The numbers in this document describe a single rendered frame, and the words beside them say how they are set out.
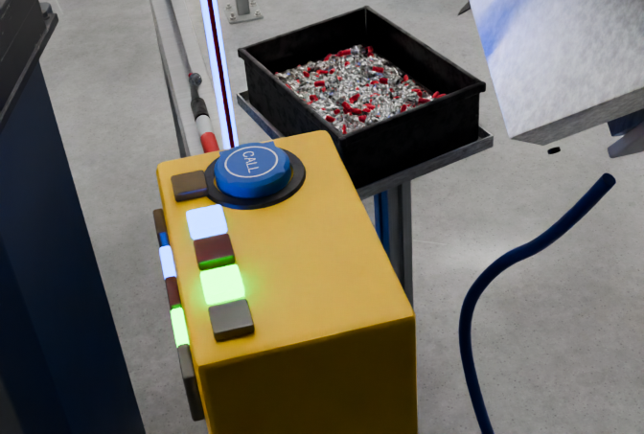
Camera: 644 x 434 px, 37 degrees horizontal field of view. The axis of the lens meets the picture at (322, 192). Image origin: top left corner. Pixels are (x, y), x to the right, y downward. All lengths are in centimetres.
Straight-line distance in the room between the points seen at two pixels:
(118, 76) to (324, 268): 244
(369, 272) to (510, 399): 137
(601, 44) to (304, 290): 41
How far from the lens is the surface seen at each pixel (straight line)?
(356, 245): 46
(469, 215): 219
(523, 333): 192
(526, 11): 80
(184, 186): 50
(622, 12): 77
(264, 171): 49
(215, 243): 46
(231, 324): 42
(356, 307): 43
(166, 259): 49
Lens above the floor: 137
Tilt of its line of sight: 37 degrees down
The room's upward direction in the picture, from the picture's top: 5 degrees counter-clockwise
